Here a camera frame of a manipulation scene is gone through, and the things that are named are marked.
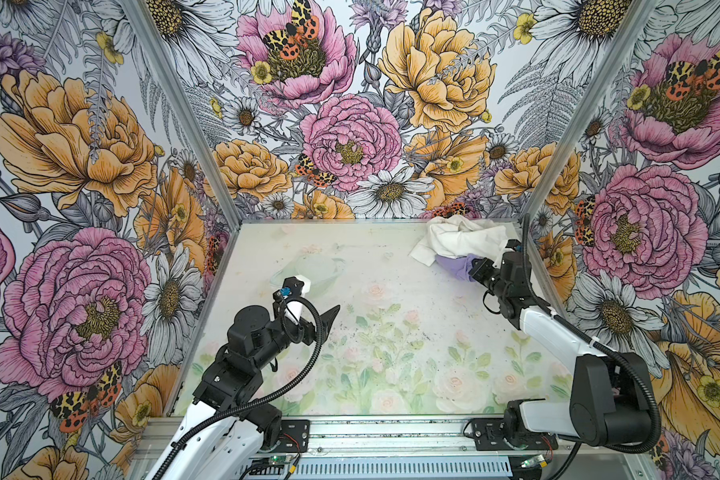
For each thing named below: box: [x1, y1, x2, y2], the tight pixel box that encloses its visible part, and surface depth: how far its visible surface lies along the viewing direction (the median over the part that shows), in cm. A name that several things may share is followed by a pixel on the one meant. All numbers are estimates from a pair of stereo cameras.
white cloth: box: [409, 214, 508, 266], surface depth 101 cm
